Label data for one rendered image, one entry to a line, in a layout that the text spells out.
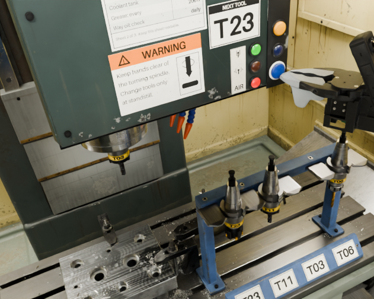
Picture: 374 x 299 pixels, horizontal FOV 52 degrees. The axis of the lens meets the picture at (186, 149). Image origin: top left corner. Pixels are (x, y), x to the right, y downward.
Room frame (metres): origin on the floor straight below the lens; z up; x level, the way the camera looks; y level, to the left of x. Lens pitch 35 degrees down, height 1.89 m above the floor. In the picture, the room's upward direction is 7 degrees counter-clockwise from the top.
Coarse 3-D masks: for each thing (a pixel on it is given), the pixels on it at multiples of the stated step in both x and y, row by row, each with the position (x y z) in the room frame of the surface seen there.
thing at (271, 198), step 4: (260, 188) 0.74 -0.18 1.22; (280, 188) 0.73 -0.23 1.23; (260, 192) 0.72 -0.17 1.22; (280, 192) 0.71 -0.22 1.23; (260, 196) 0.72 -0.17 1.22; (264, 196) 0.71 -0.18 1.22; (268, 196) 0.70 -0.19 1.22; (272, 196) 0.71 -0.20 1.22; (276, 196) 0.71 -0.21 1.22; (280, 196) 0.71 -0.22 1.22; (264, 200) 0.71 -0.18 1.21; (268, 200) 0.70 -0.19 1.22; (272, 200) 0.70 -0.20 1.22; (276, 200) 0.71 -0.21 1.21; (280, 200) 0.71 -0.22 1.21; (268, 204) 0.70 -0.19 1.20; (272, 204) 0.70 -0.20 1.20
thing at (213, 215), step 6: (216, 204) 0.71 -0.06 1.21; (198, 210) 0.70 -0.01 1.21; (204, 210) 0.69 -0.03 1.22; (210, 210) 0.69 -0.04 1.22; (216, 210) 0.69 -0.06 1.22; (204, 216) 0.67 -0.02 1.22; (210, 216) 0.67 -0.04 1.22; (216, 216) 0.67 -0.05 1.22; (222, 216) 0.67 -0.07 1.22; (210, 222) 0.65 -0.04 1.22; (216, 222) 0.65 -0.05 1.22; (222, 222) 0.65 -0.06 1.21
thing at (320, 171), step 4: (312, 164) 0.82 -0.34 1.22; (316, 164) 0.82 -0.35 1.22; (320, 164) 0.82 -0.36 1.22; (324, 164) 0.81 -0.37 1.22; (308, 168) 0.81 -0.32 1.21; (312, 168) 0.80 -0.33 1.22; (316, 168) 0.80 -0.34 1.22; (320, 168) 0.80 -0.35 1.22; (324, 168) 0.80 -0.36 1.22; (328, 168) 0.79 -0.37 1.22; (312, 172) 0.79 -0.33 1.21; (316, 172) 0.79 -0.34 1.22; (320, 172) 0.78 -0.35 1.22; (324, 172) 0.78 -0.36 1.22; (328, 172) 0.78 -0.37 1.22; (332, 172) 0.78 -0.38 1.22; (316, 176) 0.77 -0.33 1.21; (320, 176) 0.77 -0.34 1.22; (324, 176) 0.77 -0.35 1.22; (328, 176) 0.76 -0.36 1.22; (332, 176) 0.76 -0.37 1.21
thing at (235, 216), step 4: (220, 204) 0.70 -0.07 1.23; (244, 204) 0.69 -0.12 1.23; (220, 208) 0.69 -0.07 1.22; (224, 208) 0.68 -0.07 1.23; (240, 208) 0.67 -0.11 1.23; (244, 208) 0.67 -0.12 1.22; (224, 212) 0.67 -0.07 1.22; (228, 212) 0.67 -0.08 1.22; (232, 212) 0.66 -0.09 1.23; (236, 212) 0.66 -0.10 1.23; (240, 212) 0.67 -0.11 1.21; (244, 212) 0.68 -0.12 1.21; (228, 216) 0.67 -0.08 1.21; (232, 216) 0.66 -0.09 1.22; (236, 216) 0.66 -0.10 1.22; (244, 216) 0.67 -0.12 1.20; (228, 220) 0.66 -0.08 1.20; (232, 220) 0.66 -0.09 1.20; (236, 220) 0.66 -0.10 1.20
